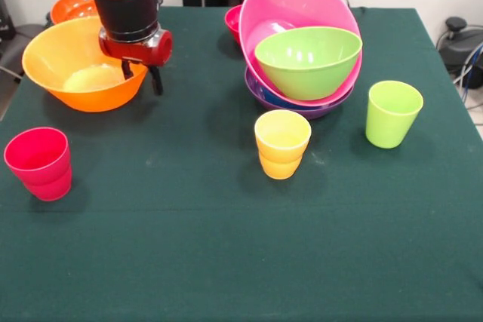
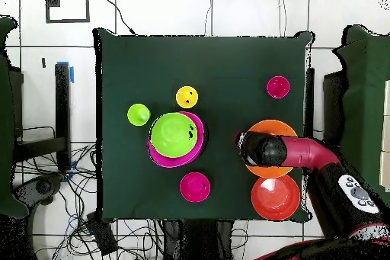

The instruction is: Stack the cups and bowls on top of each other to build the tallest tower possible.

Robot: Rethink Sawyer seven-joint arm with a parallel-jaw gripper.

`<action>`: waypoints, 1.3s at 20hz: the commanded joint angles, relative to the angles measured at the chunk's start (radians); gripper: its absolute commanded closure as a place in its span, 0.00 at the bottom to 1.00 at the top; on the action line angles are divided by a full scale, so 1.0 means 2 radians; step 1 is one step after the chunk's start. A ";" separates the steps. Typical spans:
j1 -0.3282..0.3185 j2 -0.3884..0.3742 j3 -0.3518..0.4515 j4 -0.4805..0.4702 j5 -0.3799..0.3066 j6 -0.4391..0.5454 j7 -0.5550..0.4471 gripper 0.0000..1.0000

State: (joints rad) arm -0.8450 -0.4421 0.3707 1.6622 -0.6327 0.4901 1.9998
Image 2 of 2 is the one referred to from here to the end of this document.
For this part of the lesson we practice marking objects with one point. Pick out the large pink bowl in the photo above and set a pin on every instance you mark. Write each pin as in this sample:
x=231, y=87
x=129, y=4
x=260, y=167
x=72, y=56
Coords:
x=199, y=129

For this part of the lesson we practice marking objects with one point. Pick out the lime green bowl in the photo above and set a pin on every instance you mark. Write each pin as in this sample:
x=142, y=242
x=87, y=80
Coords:
x=170, y=138

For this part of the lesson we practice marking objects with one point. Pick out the large orange bowl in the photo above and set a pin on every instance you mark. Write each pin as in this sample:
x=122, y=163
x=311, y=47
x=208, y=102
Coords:
x=271, y=127

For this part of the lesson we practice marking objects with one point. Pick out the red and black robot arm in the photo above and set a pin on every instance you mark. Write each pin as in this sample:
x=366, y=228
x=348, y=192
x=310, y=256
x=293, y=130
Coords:
x=310, y=150

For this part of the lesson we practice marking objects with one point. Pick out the yellow cup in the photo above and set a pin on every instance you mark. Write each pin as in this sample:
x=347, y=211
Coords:
x=182, y=96

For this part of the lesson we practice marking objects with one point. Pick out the small red-pink bowl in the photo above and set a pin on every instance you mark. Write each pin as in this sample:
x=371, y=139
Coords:
x=192, y=187

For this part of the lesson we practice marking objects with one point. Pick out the lime green cup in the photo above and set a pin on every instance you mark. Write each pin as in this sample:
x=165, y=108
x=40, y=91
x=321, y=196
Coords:
x=137, y=114

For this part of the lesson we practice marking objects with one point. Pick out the dark green tablecloth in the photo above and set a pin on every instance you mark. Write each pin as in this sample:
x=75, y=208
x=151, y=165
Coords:
x=152, y=64

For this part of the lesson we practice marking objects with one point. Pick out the red-pink cup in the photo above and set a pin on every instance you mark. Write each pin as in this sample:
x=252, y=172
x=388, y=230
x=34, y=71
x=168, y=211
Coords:
x=278, y=87

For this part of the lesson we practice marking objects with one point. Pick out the red-orange bowl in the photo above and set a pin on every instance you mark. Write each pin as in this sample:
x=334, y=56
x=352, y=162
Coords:
x=274, y=202

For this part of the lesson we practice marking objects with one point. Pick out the blue tape strip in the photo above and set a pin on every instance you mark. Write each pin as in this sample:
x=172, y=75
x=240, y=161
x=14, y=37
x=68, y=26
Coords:
x=72, y=75

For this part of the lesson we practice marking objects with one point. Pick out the black floor box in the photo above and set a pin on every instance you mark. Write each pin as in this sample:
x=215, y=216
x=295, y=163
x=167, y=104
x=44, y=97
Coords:
x=102, y=235

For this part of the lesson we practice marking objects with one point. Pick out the black chair base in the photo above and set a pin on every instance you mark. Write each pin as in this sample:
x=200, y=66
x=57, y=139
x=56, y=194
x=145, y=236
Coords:
x=42, y=186

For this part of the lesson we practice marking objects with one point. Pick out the green cloth side table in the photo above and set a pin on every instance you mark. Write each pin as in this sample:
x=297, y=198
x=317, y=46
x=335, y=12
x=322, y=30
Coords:
x=365, y=104
x=6, y=119

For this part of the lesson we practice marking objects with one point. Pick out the black metal frame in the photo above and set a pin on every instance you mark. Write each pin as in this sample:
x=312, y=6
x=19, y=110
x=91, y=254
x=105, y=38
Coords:
x=333, y=104
x=62, y=104

